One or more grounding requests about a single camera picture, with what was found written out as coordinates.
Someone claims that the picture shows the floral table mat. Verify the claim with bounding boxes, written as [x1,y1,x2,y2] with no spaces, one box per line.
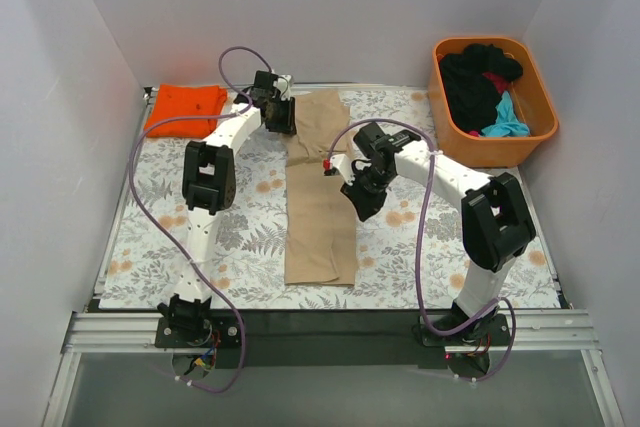
[99,87,559,310]

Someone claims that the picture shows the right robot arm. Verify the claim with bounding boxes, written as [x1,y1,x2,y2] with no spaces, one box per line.
[323,118,536,345]

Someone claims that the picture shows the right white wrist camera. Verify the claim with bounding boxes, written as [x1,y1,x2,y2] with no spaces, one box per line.
[322,153,355,185]

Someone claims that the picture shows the aluminium mounting rail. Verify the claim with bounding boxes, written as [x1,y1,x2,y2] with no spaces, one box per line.
[44,309,623,426]

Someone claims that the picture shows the orange plastic basket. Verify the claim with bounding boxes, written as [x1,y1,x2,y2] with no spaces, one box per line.
[428,36,559,167]

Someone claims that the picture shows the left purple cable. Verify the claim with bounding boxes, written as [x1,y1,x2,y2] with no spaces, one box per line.
[128,46,274,395]

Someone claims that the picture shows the black t shirt in basket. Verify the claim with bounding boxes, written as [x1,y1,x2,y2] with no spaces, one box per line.
[439,43,524,133]

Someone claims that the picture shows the beige t shirt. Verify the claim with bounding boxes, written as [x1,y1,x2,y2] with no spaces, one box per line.
[284,89,358,287]

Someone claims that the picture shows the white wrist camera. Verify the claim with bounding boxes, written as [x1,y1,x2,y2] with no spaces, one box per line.
[322,153,355,185]
[274,74,294,100]

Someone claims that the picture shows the folded orange t shirt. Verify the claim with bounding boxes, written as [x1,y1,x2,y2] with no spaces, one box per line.
[144,84,228,139]

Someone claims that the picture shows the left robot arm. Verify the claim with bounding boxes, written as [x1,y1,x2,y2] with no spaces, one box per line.
[158,71,296,347]

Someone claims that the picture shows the turquoise garment in basket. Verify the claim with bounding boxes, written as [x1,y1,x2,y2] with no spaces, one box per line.
[481,91,530,138]

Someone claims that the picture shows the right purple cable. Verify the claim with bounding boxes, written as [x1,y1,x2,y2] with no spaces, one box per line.
[326,119,517,383]

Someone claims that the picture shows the purple cable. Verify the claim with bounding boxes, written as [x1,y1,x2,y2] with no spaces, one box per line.
[326,119,517,383]
[128,46,274,395]

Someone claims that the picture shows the red garment in basket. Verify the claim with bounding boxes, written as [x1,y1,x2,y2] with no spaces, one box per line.
[483,72,511,97]

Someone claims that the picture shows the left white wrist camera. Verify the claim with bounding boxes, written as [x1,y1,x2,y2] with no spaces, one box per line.
[274,74,294,100]

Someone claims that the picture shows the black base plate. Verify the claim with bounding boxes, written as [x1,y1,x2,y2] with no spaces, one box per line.
[154,310,509,371]

